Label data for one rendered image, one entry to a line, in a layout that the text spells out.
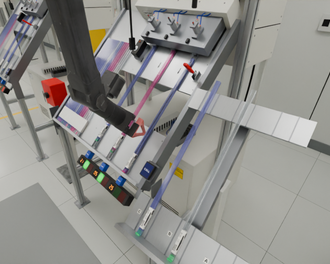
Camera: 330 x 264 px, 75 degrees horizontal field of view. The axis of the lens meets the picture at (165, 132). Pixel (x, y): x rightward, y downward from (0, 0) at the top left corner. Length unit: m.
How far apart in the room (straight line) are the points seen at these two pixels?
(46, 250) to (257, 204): 1.40
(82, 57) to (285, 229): 1.58
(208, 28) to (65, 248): 0.89
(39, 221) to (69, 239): 0.15
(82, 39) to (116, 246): 1.24
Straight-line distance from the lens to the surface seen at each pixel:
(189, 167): 1.04
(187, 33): 0.91
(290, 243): 1.69
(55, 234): 0.89
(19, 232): 0.94
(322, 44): 2.34
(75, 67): 0.52
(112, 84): 0.64
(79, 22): 0.48
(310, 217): 1.90
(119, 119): 0.68
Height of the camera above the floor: 1.29
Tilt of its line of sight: 33 degrees down
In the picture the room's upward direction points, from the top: 1 degrees clockwise
